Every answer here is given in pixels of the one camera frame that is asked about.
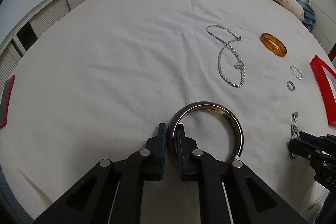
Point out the amber orange bangle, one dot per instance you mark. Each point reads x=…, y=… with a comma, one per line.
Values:
x=273, y=44

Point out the white low cabinet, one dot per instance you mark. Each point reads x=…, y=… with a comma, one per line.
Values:
x=38, y=20

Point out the red box lid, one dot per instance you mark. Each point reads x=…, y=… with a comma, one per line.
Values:
x=5, y=100

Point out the blue crumpled clothing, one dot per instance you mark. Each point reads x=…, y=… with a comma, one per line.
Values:
x=309, y=15

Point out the red jewelry box tray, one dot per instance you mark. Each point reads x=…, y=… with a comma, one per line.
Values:
x=325, y=78

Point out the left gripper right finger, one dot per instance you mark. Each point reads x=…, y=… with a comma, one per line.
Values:
x=190, y=164

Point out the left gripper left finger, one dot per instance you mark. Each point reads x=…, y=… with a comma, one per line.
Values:
x=155, y=162

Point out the white wardrobe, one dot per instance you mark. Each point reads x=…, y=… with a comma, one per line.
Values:
x=324, y=27

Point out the white bed sheet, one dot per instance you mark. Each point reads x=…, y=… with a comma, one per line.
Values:
x=99, y=81

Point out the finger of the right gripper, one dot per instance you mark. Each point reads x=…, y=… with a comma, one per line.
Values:
x=306, y=148
x=320, y=141

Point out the dark horn bangle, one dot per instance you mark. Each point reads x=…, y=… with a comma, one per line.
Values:
x=216, y=108

